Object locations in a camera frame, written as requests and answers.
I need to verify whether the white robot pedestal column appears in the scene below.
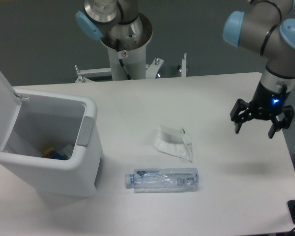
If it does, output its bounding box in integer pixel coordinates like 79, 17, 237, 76
101, 13, 153, 67

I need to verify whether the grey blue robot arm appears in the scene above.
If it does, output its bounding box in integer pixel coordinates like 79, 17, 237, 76
75, 0, 295, 138

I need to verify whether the yellow blue trash inside can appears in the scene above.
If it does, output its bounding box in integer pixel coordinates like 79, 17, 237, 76
40, 146, 67, 160

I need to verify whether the black cable on pedestal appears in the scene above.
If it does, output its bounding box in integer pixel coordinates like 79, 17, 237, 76
116, 38, 133, 80

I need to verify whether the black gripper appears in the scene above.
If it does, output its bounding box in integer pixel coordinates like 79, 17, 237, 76
230, 82, 295, 139

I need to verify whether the clear plastic water bottle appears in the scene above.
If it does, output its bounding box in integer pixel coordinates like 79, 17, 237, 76
125, 168, 199, 193

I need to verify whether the white crumpled plastic wrapper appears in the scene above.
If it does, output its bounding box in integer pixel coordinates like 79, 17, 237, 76
153, 125, 193, 163

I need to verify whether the white push-button trash can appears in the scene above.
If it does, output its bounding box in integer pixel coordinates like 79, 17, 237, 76
0, 71, 103, 197

